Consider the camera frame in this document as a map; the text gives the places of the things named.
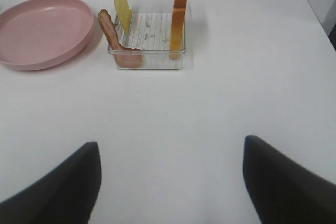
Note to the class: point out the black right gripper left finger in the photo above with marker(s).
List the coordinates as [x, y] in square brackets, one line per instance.
[67, 194]

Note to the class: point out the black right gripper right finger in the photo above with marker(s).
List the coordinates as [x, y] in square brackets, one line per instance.
[283, 191]

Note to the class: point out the yellow cheese slice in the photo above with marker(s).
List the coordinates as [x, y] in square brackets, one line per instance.
[124, 13]

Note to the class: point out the pink round plate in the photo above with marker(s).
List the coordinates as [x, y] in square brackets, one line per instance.
[39, 34]

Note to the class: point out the clear right plastic tray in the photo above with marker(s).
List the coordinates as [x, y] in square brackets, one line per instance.
[149, 32]

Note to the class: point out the upright bread slice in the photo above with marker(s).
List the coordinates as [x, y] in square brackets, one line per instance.
[177, 24]

